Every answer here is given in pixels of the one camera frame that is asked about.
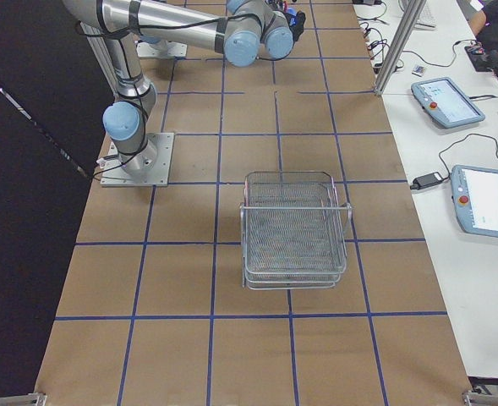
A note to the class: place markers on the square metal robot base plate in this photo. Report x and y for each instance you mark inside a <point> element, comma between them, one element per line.
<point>150,167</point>

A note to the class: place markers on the near teach pendant tablet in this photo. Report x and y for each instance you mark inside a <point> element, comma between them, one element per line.
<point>475,198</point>

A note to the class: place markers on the far teach pendant tablet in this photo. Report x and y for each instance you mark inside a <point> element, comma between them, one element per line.
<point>446,104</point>

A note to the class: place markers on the right aluminium corner bracket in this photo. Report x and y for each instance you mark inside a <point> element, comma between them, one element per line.
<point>474,398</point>

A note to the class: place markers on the small white device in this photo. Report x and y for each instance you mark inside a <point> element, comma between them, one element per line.
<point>418,70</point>

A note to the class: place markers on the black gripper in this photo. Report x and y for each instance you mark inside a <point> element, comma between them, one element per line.
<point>300,22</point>

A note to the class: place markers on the black power adapter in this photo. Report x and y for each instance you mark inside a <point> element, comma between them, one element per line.
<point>426,181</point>

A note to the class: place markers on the aluminium corner bracket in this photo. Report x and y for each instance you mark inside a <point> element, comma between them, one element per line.
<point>31,399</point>
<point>474,398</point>

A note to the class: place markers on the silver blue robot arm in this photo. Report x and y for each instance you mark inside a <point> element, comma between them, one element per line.
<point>119,27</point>

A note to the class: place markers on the aluminium frame post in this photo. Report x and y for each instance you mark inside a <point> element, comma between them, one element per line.
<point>400,38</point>

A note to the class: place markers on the left aluminium corner bracket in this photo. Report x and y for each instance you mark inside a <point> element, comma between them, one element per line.
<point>31,399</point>

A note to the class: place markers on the teach pendant tablet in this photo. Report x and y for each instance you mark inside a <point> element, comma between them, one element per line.
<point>446,104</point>
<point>475,198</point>

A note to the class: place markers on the stacked wire mesh shelf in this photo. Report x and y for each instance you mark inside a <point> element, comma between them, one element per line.
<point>292,230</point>

